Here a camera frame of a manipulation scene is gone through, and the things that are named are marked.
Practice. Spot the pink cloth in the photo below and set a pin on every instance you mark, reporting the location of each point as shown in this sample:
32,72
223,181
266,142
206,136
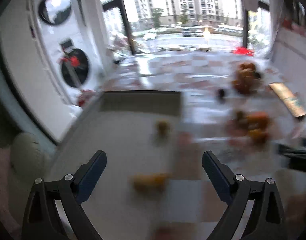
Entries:
10,224

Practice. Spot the red flat dish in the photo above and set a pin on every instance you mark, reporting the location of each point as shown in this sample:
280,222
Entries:
242,51

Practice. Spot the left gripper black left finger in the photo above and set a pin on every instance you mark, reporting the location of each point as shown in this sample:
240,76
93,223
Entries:
41,219

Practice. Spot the small green-yellow fruit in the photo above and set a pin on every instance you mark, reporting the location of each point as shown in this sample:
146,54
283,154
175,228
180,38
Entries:
163,128

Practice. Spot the smartphone in orange case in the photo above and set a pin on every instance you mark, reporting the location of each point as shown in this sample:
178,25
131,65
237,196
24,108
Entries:
289,99

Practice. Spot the clear glass fruit bowl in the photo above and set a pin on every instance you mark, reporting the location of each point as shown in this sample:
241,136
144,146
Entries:
247,78

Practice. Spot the lower washing machine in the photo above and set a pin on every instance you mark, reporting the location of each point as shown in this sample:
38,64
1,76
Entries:
77,67

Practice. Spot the dark purple plum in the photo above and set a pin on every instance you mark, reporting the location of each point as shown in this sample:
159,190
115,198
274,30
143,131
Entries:
220,94

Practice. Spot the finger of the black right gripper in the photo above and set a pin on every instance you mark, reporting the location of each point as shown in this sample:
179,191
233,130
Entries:
297,157

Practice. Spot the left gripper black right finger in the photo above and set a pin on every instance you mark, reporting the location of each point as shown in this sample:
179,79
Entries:
267,218

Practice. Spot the grey shallow tray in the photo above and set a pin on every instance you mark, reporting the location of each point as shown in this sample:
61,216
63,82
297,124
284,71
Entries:
123,125

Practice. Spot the yellow banana-like fruit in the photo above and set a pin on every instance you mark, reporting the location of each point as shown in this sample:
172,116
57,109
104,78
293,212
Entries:
150,182

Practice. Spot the large orange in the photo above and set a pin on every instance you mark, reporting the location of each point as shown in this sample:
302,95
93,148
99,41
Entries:
257,120

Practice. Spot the upper dryer machine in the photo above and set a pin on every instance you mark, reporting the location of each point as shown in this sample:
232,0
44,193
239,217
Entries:
59,20

